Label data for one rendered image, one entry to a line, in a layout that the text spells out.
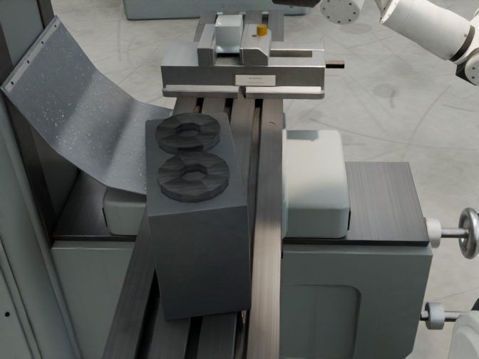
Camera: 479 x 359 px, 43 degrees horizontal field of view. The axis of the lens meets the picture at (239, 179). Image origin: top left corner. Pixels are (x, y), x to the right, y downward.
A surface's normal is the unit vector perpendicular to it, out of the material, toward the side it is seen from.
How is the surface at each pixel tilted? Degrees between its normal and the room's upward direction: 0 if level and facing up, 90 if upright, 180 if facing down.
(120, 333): 0
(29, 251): 89
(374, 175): 0
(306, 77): 90
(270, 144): 0
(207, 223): 90
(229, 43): 90
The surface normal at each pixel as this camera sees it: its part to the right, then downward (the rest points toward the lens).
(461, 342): -0.99, 0.12
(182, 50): -0.04, -0.80
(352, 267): -0.06, 0.60
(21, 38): 1.00, 0.01
